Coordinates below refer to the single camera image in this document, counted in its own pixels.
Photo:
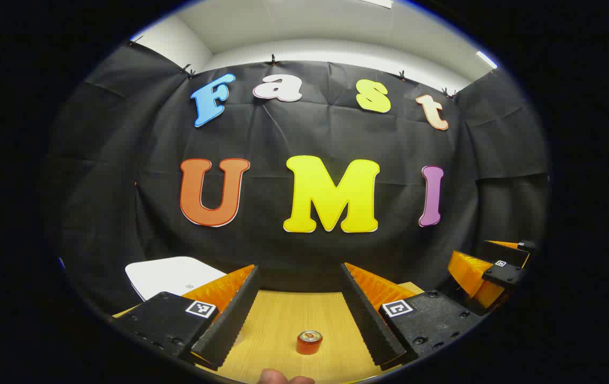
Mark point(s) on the ceiling light panel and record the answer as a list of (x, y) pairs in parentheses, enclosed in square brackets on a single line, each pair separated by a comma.
[(487, 60), (376, 2)]

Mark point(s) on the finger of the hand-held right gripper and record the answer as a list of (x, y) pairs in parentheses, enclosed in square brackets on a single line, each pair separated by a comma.
[(470, 274), (507, 252)]

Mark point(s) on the white desktop garbage bin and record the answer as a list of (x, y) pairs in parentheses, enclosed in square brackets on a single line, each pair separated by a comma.
[(171, 274)]

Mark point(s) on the wooden desktop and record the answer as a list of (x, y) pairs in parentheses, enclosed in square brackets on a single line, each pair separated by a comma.
[(283, 320)]

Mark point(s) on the red pop can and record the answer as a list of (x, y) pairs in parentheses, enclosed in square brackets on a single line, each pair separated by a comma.
[(310, 342)]

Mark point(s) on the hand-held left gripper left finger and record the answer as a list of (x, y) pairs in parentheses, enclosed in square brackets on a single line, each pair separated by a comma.
[(232, 325)]

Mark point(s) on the black backdrop cloth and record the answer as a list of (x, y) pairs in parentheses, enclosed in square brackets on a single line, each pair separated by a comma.
[(283, 133)]

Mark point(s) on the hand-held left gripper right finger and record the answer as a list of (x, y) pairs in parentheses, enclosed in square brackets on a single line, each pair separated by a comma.
[(371, 325)]

